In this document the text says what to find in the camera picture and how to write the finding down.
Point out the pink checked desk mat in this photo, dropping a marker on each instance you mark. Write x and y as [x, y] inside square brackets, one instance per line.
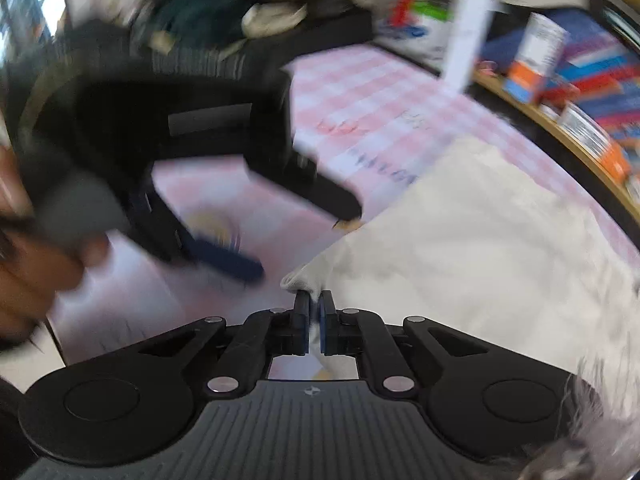
[360, 100]

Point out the flat white orange box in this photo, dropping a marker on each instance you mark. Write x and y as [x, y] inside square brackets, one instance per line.
[585, 135]

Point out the cream printed shirt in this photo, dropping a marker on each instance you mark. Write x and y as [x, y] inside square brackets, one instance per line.
[475, 240]

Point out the person's left hand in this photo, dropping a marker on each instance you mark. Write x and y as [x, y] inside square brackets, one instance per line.
[35, 280]

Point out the white fuzzy sleeve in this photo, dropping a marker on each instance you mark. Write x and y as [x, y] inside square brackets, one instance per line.
[600, 410]

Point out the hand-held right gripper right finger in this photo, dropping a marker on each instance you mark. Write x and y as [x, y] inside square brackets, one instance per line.
[327, 325]

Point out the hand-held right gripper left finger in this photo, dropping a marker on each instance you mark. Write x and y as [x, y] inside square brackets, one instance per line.
[301, 325]

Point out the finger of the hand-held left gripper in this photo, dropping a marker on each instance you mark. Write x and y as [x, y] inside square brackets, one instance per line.
[225, 260]
[320, 192]

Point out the tall white orange box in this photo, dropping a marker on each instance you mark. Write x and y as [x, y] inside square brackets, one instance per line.
[537, 45]

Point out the row of colourful books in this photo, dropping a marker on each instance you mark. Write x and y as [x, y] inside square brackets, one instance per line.
[600, 70]

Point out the black bag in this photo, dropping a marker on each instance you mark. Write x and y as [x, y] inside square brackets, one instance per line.
[330, 30]

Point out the wooden bookshelf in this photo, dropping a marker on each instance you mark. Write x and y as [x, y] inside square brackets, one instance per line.
[470, 25]

